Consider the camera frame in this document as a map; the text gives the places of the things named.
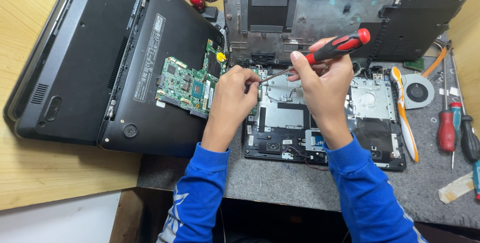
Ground white orange toothbrush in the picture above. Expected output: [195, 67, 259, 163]
[390, 66, 419, 163]

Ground blue handled tool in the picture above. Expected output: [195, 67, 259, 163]
[472, 160, 480, 201]

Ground green laptop motherboard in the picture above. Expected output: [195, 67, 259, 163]
[155, 39, 228, 119]

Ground laptop cooling fan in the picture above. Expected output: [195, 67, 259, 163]
[400, 74, 436, 110]

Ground black laptop with label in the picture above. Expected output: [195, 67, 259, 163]
[97, 0, 227, 158]

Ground small green circuit board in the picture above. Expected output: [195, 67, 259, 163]
[403, 58, 425, 72]

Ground grey work mat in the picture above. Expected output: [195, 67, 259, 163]
[136, 11, 480, 230]

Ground person's left hand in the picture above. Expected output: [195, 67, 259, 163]
[208, 65, 262, 124]

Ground opened laptop chassis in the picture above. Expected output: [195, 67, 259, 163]
[242, 62, 407, 171]

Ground red black handled screwdriver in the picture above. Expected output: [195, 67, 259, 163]
[259, 28, 371, 84]

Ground strip of masking tape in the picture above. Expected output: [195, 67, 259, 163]
[438, 172, 475, 204]

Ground red knob black tool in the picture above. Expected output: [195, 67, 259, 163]
[188, 0, 219, 22]

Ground grey laptop bottom cover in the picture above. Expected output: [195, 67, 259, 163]
[222, 0, 480, 65]

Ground person's right hand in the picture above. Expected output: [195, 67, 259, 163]
[287, 37, 355, 122]

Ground teal red handled screwdriver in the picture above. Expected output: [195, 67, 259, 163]
[449, 102, 463, 170]

